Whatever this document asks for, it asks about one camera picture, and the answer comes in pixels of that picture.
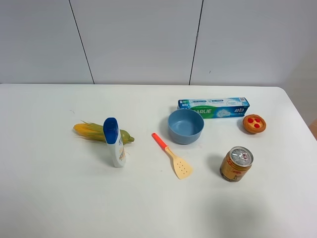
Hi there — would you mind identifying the gold drink can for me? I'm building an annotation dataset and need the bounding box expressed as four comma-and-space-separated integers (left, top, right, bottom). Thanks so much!
219, 146, 254, 182

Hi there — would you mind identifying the blue plastic bowl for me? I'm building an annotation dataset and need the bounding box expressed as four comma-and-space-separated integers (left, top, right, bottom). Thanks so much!
167, 109, 205, 145

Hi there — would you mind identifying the yellow corn cob toy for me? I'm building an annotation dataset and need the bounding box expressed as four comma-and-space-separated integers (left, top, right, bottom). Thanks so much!
73, 120, 136, 144

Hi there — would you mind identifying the green blue toothpaste box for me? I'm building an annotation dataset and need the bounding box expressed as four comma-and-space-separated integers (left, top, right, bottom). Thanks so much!
177, 97, 250, 119

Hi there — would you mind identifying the white bottle blue cap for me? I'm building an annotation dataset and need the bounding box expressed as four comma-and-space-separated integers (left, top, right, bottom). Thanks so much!
103, 118, 126, 168

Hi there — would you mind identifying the toy fruit tart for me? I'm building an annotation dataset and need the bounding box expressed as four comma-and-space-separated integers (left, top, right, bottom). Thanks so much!
242, 114, 266, 134

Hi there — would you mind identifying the orange handled slotted spatula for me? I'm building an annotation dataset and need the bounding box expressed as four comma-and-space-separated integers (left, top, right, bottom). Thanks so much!
152, 133, 193, 179

